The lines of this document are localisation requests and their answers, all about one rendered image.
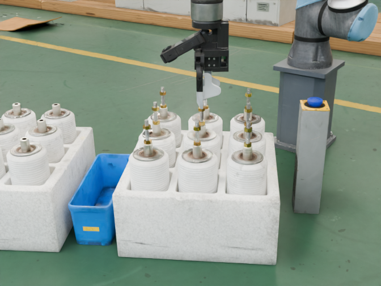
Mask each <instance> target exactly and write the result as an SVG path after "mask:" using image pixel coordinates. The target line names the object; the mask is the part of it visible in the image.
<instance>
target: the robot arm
mask: <svg viewBox="0 0 381 286"><path fill-rule="evenodd" d="M295 10H296V13H295V30H294V41H293V44H292V46H291V48H290V51H289V54H288V56H287V64H288V65H290V66H293V67H295V68H300V69H325V68H328V67H331V66H332V62H333V56H332V51H331V47H330V43H329V38H330V37H335V38H338V39H344V40H348V41H356V42H361V41H364V40H366V39H367V38H368V37H369V36H370V35H371V33H372V31H373V30H374V27H375V25H376V22H377V19H378V8H377V6H376V5H375V4H373V3H369V0H297V6H296V8H295ZM190 15H191V19H192V27H193V28H197V29H201V30H199V31H197V32H195V33H194V34H192V35H190V36H188V37H186V38H185V39H183V40H181V41H179V42H178V43H176V44H174V45H172V46H171V45H170V46H168V47H165V48H164V49H163V50H162V52H161V54H160V57H161V59H162V60H163V62H164V63H165V64H166V63H169V62H172V61H174V60H175V59H177V58H178V57H179V56H181V55H182V54H184V53H186V52H188V51H190V50H191V49H193V50H194V69H195V70H196V89H197V104H198V105H199V107H200V109H203V100H204V99H206V98H211V97H214V96H217V95H219V94H220V93H221V88H220V87H219V86H220V81H219V80H218V79H216V78H213V77H212V75H211V71H212V72H228V57H229V49H228V32H229V22H228V20H222V19H223V0H190ZM209 30H211V32H209ZM203 71H204V74H203ZM203 77H204V78H203Z"/></svg>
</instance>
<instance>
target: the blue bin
mask: <svg viewBox="0 0 381 286"><path fill-rule="evenodd" d="M129 157H130V154H109V153H101V154H98V155H97V156H96V158H95V159H94V161H93V163H92V165H91V166H90V168H89V170H88V171H87V173H86V174H85V176H84V178H83V180H82V181H81V183H80V185H79V186H78V188H77V190H76V191H75V193H74V195H73V197H72V198H71V200H70V201H69V203H68V209H69V210H70V212H71V217H72V221H73V226H74V231H75V237H76V240H77V244H80V245H103V246H109V245H111V244H112V242H113V240H114V238H115V235H116V227H115V216H114V210H113V198H112V195H113V193H114V191H115V189H116V187H117V185H118V182H119V180H120V178H121V176H122V174H123V172H124V170H125V168H126V166H127V164H128V162H129Z"/></svg>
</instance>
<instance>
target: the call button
mask: <svg viewBox="0 0 381 286"><path fill-rule="evenodd" d="M307 103H308V105H309V106H313V107H318V106H321V104H322V103H323V100H322V98H318V97H310V98H308V99H307Z"/></svg>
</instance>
